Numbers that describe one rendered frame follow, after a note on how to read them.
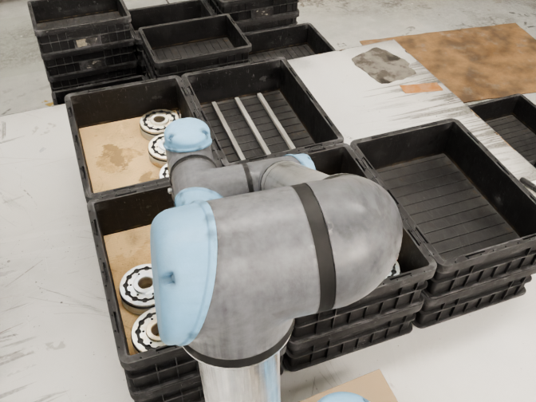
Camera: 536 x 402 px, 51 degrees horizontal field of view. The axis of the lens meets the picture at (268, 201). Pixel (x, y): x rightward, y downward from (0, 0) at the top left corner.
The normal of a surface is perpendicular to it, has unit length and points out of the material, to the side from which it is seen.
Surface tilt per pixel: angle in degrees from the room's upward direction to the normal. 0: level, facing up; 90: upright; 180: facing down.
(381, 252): 62
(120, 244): 0
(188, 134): 0
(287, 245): 32
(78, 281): 0
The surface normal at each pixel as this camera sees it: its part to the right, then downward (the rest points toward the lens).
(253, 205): -0.04, -0.80
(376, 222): 0.64, -0.31
